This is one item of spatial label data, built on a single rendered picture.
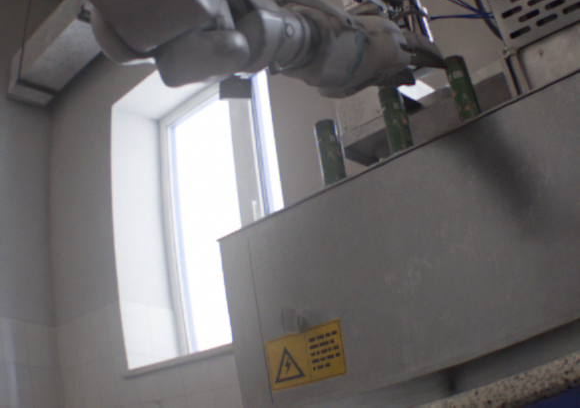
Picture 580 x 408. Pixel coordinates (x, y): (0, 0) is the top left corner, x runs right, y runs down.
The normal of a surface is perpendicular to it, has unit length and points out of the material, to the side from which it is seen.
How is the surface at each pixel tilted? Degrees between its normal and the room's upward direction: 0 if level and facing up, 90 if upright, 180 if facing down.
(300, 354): 90
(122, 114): 90
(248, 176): 90
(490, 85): 180
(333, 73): 119
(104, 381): 90
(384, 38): 104
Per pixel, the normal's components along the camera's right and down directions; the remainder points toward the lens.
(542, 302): -0.66, -0.20
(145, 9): 0.22, 0.82
